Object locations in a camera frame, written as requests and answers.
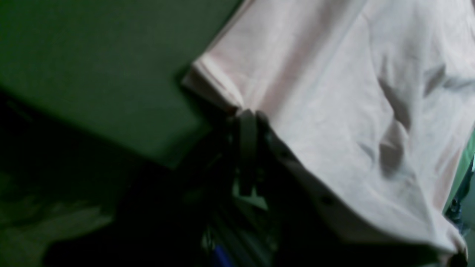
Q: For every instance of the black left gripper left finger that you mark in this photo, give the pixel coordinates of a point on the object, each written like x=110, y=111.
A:
x=162, y=222

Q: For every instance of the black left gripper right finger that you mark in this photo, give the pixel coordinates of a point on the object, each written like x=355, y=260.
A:
x=316, y=228

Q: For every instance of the green table cloth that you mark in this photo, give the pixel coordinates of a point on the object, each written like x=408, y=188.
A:
x=93, y=103

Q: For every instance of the pink t-shirt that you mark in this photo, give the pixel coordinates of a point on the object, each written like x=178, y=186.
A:
x=374, y=97

